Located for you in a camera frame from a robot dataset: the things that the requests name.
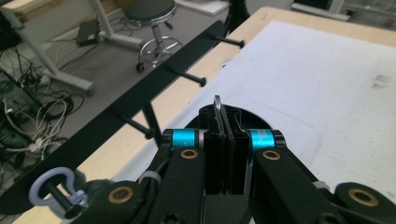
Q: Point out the flat black box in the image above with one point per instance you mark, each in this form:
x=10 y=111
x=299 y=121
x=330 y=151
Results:
x=88 y=32

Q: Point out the black computer tower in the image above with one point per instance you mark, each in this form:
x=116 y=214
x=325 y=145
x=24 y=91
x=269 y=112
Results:
x=14 y=96

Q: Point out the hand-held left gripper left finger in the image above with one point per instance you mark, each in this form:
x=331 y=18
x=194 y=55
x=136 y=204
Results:
x=214 y=155

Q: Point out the black metal frame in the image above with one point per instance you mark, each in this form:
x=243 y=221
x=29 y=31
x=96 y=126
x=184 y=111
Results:
x=236 y=14

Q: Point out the white metal table leg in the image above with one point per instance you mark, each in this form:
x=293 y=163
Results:
x=53 y=67
x=116 y=35

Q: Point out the black round stool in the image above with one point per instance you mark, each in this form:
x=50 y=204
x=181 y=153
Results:
x=152 y=12

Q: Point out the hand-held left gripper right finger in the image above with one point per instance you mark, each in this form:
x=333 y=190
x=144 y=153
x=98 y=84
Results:
x=238 y=155

